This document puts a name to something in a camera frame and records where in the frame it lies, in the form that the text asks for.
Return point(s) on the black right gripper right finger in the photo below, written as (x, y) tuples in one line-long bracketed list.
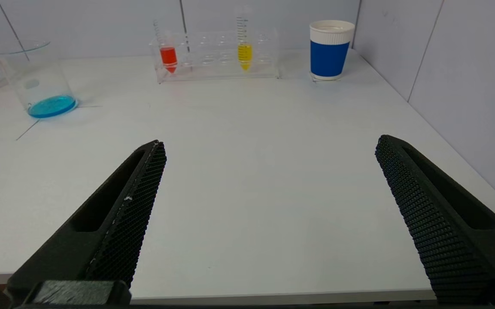
[(440, 227)]

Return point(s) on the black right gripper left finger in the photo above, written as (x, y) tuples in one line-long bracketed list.
[(114, 223)]

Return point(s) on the clear glass beaker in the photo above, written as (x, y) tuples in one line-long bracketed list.
[(52, 106)]

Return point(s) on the test tube with red pigment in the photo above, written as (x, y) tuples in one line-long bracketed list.
[(168, 56)]

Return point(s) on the test tube with yellow pigment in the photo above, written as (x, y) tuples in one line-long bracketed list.
[(244, 53)]

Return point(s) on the blue white paper cup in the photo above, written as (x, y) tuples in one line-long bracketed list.
[(329, 56)]

